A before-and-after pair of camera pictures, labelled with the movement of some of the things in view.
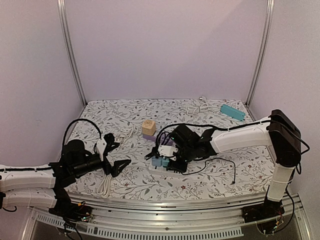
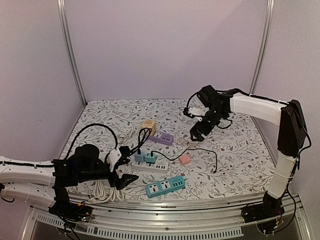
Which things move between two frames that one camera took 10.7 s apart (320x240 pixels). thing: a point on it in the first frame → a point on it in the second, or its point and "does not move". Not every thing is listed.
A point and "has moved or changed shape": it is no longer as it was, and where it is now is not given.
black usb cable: [155, 150] → [143, 135]
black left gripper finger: [109, 138] → [120, 161]
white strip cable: [126, 134] does not move
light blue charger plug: [157, 162] → [140, 158]
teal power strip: [233, 112] → [164, 186]
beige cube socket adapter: [148, 127] does not move
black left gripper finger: [118, 166] → [125, 179]
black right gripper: [166, 160] → [202, 125]
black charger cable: [233, 182] has moved or changed shape
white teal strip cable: [203, 107] has moved or changed shape
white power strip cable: [104, 189] has moved or changed shape
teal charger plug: [165, 161] → [149, 159]
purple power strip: [162, 138] does not move
